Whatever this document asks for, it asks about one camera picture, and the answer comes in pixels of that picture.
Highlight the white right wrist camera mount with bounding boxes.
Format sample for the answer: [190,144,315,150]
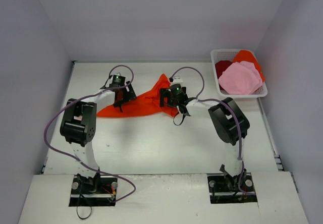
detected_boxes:
[169,76,183,85]

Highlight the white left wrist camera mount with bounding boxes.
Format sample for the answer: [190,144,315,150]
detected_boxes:
[109,73,123,84]

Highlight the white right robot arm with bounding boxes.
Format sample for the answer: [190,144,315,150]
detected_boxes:
[159,84,250,190]

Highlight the pink t shirt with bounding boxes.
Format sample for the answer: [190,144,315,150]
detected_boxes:
[218,61,263,95]

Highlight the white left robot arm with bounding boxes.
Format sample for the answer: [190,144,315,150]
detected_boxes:
[60,73,137,194]

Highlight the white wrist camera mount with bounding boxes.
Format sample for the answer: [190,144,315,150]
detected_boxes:
[109,73,123,84]
[169,76,183,85]

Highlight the dark red t shirt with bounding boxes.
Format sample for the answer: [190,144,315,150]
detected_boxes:
[215,60,232,78]

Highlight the orange t shirt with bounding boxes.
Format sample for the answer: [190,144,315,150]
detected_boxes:
[96,74,178,118]
[233,49,265,82]

